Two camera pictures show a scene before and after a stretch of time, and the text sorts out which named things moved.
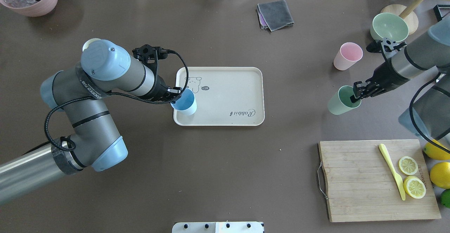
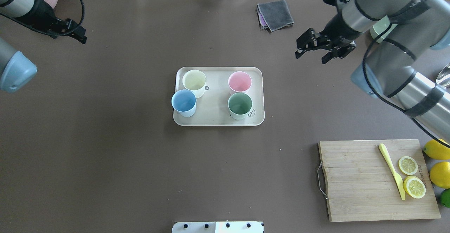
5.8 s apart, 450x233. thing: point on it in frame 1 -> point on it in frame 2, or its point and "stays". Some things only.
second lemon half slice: [414, 187] stays
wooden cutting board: [360, 186] stays
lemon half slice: [408, 166] stays
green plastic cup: [341, 103] -> [239, 104]
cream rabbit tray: [225, 96] stays
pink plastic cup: [349, 53] -> [239, 82]
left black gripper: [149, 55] -> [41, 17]
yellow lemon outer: [435, 152] stays
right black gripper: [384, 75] -> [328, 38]
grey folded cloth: [274, 14] stays
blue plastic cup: [187, 104] stays
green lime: [445, 197] stays
